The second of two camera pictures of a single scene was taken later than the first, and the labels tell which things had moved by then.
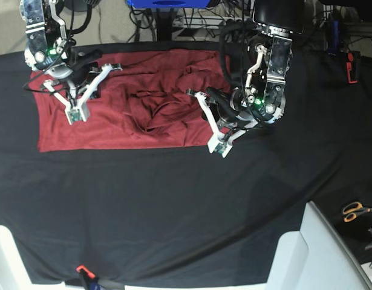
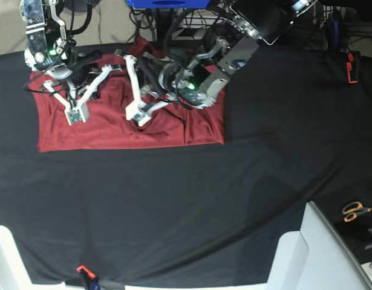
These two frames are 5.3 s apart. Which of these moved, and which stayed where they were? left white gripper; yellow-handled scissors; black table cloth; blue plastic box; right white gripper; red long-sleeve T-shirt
Moved: red long-sleeve T-shirt; right white gripper
Stayed: left white gripper; blue plastic box; black table cloth; yellow-handled scissors
